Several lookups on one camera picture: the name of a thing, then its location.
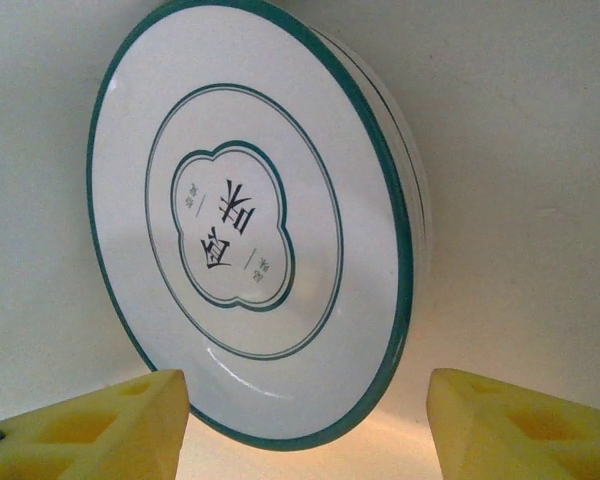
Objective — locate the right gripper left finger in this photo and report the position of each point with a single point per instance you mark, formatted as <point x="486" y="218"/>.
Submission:
<point x="80" y="440"/>

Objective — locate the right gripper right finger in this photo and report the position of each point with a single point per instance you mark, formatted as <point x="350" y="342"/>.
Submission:
<point x="530" y="440"/>

